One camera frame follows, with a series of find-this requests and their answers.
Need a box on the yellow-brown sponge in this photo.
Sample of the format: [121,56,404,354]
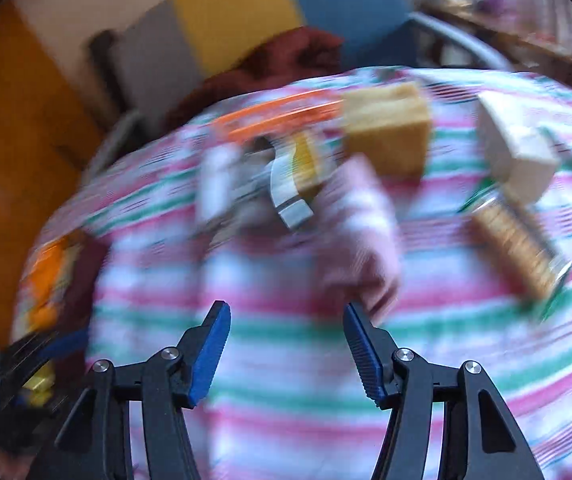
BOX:
[341,82,432,181]

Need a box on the multicolour panel sofa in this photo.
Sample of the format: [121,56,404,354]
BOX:
[88,0,512,126]

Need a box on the pink striped cloth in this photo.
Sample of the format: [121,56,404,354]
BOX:
[316,155,402,321]

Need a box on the small yellow snack packet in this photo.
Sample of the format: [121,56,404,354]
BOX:
[288,132,329,196]

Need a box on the striped tablecloth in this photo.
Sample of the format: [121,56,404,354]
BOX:
[11,65,572,480]

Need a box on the clear cracker packet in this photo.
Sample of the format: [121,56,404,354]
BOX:
[468,192,572,306]

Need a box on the maroon jacket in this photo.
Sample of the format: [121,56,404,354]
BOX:
[163,27,347,131]

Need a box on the maroon bag with gold print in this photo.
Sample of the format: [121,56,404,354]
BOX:
[13,232,112,391]

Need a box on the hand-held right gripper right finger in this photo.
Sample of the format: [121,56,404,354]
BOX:
[342,303,547,480]

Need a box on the white cardboard box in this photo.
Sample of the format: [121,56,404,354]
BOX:
[473,92,559,206]

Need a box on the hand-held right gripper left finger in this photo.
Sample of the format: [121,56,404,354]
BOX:
[55,301,232,480]

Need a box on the orange plastic rack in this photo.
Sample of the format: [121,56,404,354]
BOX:
[213,91,347,143]

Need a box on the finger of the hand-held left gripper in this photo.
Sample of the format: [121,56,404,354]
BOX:
[0,330,91,376]

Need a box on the wooden desk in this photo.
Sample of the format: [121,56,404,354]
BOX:
[421,2,572,91]

